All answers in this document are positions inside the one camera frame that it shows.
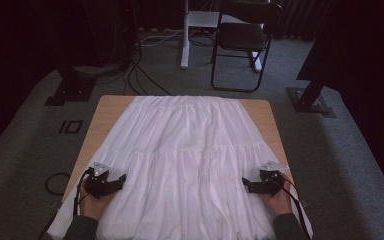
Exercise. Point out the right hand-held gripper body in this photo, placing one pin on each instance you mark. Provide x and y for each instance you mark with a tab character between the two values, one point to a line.
271	181

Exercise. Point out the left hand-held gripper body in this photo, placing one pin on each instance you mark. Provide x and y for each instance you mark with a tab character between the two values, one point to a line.
96	185

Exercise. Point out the white pleated skirt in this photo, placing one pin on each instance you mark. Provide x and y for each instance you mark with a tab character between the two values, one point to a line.
186	150

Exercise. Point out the person's left hand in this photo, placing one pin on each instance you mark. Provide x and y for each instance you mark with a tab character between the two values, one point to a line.
93	206

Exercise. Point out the person's right hand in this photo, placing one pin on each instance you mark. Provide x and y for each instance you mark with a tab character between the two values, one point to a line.
280	203

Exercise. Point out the black metal stand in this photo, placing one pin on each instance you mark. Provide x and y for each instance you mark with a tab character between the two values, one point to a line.
70	91
308	101

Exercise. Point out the dark equipment cabinet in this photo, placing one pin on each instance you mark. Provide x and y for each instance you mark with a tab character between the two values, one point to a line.
106	33

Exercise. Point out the black folding chair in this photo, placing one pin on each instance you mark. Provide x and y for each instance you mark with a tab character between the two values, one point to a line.
241	36

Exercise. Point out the dark curtain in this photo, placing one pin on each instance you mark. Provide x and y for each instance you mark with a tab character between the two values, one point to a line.
300	16

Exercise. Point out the white desk frame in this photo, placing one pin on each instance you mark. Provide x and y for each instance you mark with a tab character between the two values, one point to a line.
185	50

